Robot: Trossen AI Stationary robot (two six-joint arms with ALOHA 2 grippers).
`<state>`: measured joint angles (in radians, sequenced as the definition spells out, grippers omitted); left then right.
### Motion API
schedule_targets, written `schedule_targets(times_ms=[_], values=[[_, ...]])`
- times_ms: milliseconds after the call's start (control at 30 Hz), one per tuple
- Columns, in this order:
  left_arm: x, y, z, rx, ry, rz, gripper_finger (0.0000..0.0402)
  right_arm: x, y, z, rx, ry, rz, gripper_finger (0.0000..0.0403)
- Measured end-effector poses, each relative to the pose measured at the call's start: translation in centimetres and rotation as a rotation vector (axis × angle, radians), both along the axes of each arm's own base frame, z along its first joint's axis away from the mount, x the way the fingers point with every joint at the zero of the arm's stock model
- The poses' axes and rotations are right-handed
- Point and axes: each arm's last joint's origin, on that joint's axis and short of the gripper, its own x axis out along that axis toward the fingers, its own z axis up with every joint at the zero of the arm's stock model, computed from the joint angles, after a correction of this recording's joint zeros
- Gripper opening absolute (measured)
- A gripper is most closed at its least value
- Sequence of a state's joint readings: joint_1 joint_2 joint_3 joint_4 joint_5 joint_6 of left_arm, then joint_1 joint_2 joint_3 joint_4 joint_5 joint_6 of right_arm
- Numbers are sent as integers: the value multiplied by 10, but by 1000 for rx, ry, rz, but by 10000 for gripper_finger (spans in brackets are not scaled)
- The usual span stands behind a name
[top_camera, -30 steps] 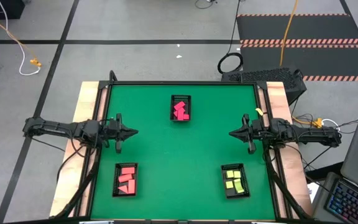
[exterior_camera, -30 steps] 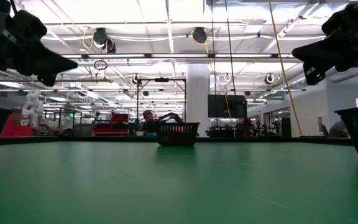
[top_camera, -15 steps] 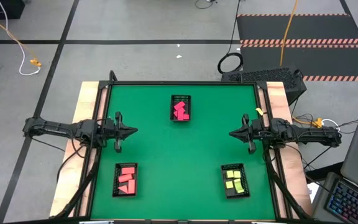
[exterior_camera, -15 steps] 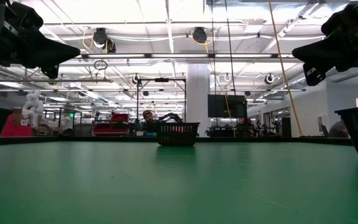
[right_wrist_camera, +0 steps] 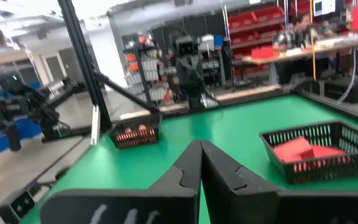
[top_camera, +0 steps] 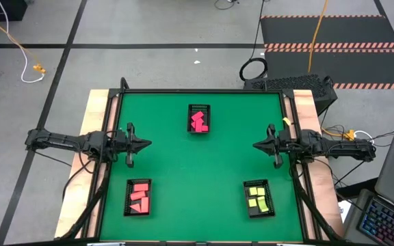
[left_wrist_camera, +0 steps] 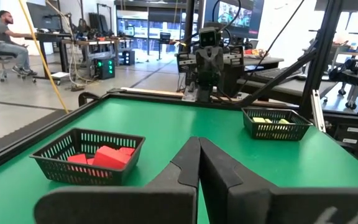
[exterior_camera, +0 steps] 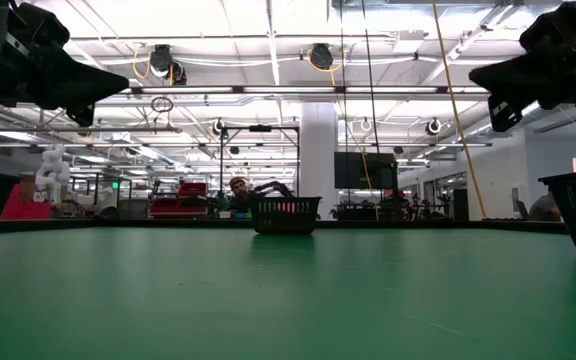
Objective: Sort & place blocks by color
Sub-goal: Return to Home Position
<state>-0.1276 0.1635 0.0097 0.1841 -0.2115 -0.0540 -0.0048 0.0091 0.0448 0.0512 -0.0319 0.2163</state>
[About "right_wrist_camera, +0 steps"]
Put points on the blue bin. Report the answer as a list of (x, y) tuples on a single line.
[(26, 129)]

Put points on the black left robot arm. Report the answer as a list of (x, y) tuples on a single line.
[(194, 101)]

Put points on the blue box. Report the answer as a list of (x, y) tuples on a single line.
[(218, 40)]

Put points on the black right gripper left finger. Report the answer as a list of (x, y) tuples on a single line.
[(166, 202)]

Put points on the black background robot arm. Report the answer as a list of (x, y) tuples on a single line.
[(36, 105)]

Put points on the white screen device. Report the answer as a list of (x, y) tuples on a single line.
[(324, 7)]

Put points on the black aluminium frame post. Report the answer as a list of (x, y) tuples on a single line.
[(84, 62)]

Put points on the large pink foam block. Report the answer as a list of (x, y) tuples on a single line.
[(291, 146)]

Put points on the person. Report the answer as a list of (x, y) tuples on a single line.
[(303, 23)]

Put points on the red bin shelf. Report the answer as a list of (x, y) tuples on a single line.
[(250, 20)]

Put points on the wooden workbench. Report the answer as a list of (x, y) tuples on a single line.
[(322, 46)]

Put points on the red tray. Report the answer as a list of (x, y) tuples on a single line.
[(263, 53)]

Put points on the black table-level camera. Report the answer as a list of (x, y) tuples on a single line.
[(17, 205)]

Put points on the rack with white bins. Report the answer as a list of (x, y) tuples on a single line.
[(149, 65)]

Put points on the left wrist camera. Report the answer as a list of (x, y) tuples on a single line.
[(186, 46)]

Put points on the black slotted plastic basket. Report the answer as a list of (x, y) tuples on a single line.
[(322, 175), (135, 139)]

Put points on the black diagonal frame brace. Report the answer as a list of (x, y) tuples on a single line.
[(126, 92)]

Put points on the black box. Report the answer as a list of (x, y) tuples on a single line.
[(350, 91)]

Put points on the white frame bracket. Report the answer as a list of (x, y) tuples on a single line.
[(95, 124)]

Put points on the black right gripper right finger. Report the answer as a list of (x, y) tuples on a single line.
[(244, 202)]

